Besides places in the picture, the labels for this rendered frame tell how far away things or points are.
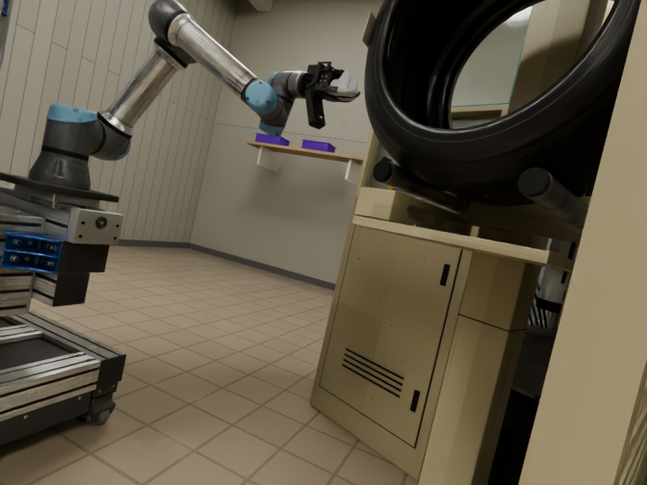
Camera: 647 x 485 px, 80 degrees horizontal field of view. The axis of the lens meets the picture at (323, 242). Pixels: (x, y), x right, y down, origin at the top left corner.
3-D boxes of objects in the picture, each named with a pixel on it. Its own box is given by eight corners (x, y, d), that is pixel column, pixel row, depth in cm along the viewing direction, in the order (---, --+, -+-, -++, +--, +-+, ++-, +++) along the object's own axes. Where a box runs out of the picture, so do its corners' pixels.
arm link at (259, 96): (148, -31, 104) (284, 86, 100) (169, -5, 114) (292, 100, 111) (121, 5, 105) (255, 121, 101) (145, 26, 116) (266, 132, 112)
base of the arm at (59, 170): (15, 175, 109) (21, 140, 109) (68, 185, 123) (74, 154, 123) (49, 184, 104) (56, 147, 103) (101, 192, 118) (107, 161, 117)
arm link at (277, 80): (280, 103, 125) (290, 78, 125) (301, 106, 118) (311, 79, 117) (261, 91, 120) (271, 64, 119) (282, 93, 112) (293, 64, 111)
